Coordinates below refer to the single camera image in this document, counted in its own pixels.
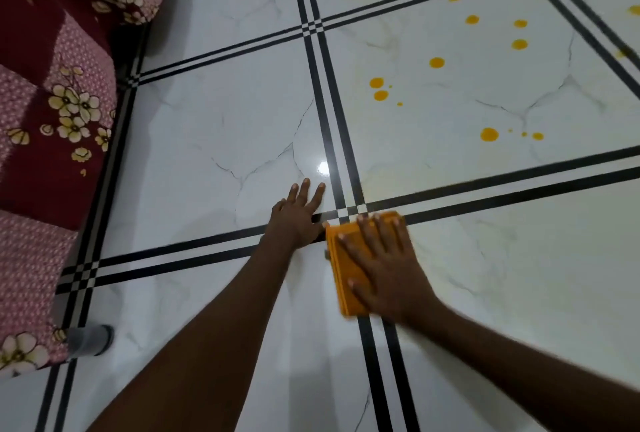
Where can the person's left hand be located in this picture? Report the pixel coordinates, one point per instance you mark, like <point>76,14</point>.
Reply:
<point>292,224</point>

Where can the person's right hand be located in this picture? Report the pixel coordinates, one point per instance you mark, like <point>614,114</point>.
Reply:
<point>395,276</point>

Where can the person's left thumb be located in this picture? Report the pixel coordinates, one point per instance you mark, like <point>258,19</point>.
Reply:
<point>322,227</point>

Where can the person's right little finger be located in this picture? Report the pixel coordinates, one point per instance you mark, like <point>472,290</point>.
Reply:
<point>401,236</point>

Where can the person's left middle finger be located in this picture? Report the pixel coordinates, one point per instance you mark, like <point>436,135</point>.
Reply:
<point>304,189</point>

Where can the person's left little finger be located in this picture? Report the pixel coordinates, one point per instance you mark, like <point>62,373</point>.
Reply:
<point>278,205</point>

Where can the person's right middle finger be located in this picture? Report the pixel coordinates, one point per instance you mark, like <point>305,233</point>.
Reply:
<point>366,236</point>

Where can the person's right thumb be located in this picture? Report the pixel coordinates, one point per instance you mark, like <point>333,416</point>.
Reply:
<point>359,291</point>

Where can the orange cleaning cloth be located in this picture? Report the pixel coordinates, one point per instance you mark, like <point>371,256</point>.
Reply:
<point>345,271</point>

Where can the person's left forearm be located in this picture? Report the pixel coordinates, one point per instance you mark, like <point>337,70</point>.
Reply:
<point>210,346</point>

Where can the person's right forearm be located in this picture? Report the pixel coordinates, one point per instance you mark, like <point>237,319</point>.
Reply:
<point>525,371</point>

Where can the yellow liquid drops spill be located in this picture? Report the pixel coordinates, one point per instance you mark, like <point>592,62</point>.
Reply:
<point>489,134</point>

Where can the grey bed leg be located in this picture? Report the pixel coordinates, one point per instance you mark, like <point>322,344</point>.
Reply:
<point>90,340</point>

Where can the red floral bedsheet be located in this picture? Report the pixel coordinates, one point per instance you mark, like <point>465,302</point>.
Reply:
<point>45,121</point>

